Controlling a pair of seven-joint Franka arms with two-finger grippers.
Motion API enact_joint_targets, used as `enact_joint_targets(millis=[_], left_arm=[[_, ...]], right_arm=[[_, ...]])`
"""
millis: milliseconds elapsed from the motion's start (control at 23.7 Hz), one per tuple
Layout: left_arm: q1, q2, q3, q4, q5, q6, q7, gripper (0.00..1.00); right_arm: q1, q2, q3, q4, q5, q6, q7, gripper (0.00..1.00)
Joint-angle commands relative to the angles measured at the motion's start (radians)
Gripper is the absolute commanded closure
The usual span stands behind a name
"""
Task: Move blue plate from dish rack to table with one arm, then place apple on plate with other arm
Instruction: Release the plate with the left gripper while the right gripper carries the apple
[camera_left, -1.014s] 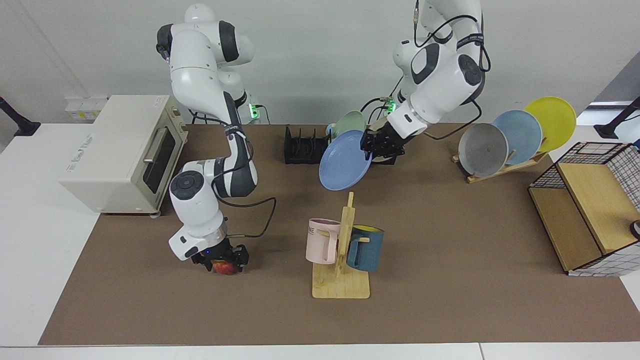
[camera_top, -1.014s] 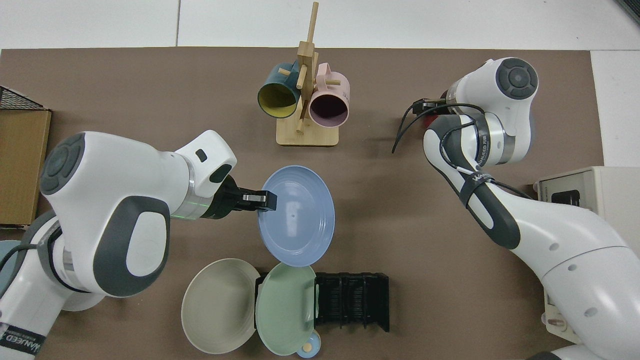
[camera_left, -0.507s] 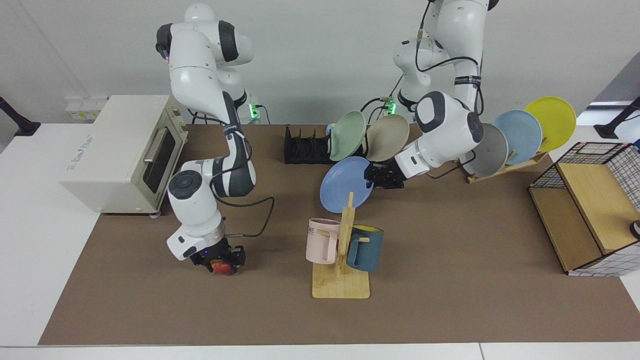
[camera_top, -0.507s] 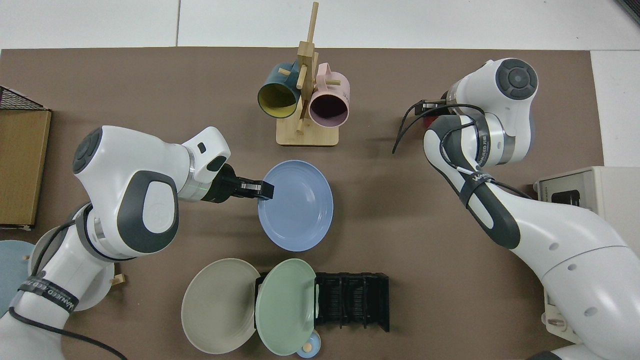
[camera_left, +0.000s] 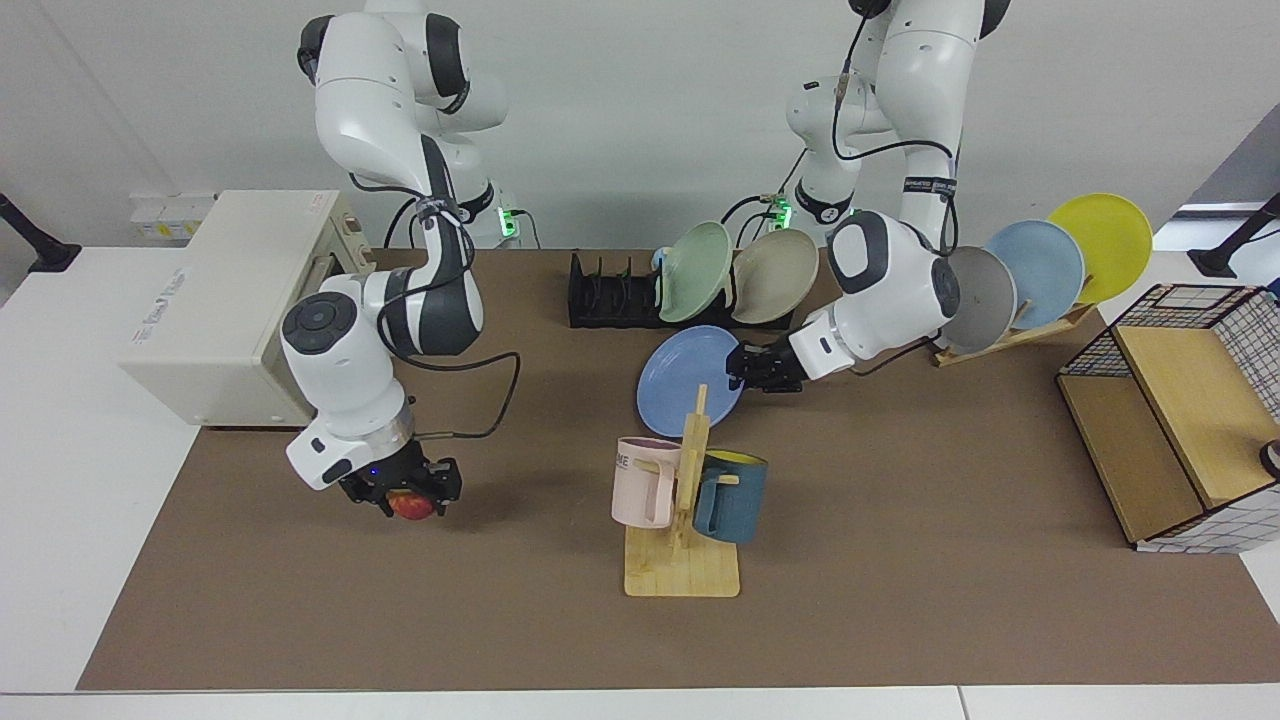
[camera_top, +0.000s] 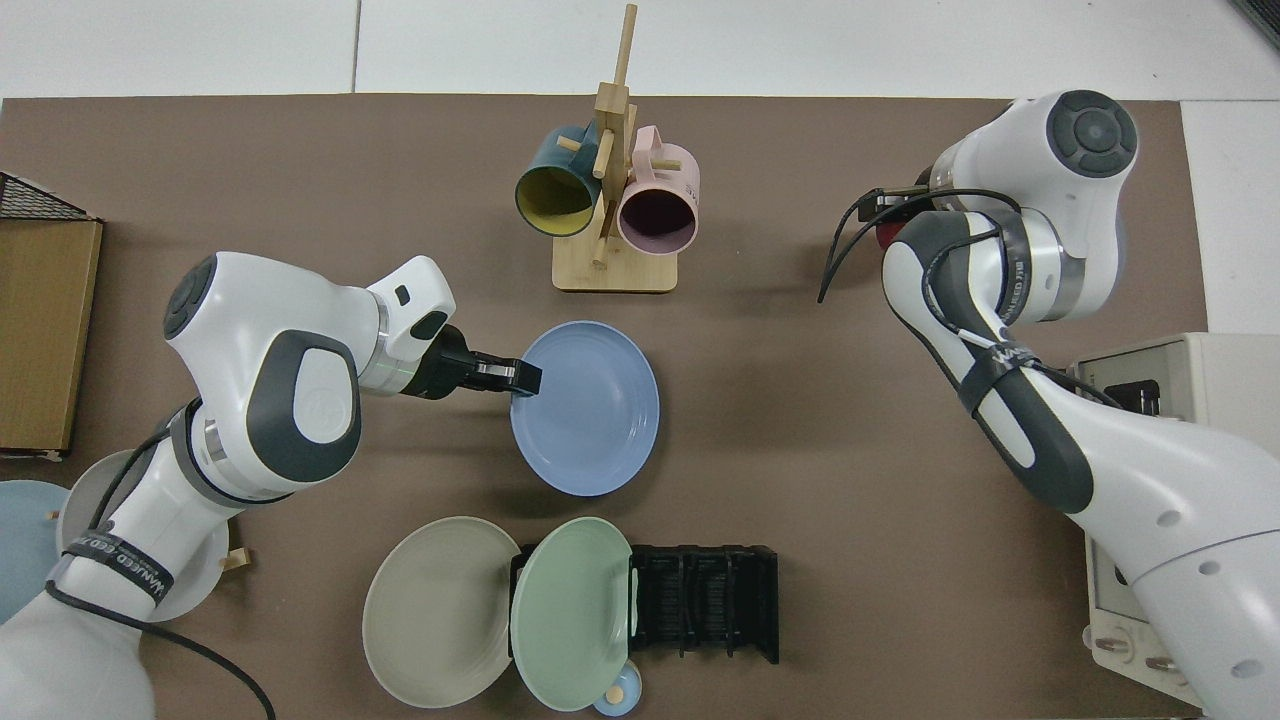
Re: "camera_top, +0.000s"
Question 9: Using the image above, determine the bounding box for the green plate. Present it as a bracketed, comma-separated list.
[510, 516, 635, 713]

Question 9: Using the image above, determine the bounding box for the beige plate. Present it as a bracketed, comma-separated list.
[362, 516, 524, 710]

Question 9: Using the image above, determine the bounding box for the wooden plate stand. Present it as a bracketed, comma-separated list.
[48, 508, 251, 573]

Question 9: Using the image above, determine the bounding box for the black dish rack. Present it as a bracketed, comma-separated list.
[510, 543, 780, 667]

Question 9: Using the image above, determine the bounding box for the pale grey plate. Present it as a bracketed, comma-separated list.
[56, 449, 231, 624]

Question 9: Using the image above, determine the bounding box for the light blue plate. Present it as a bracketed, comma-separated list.
[0, 480, 73, 627]

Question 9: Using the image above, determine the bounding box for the wooden cup stand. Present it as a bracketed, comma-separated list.
[552, 3, 681, 294]

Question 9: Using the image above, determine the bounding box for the teal cup yellow inside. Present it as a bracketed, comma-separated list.
[514, 123, 604, 239]

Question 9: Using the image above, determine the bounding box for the pink cup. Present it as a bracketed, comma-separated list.
[616, 125, 702, 257]

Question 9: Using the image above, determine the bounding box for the brown table cloth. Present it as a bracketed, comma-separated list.
[0, 95, 1208, 720]

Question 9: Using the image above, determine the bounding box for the small blue round thing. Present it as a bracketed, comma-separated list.
[592, 664, 644, 718]

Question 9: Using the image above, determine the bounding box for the pale toaster oven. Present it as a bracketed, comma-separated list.
[1068, 333, 1280, 713]

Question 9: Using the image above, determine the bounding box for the dark grey corner object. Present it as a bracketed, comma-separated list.
[1230, 0, 1280, 53]

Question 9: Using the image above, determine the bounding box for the wire basket wooden floor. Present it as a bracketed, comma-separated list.
[0, 170, 105, 463]

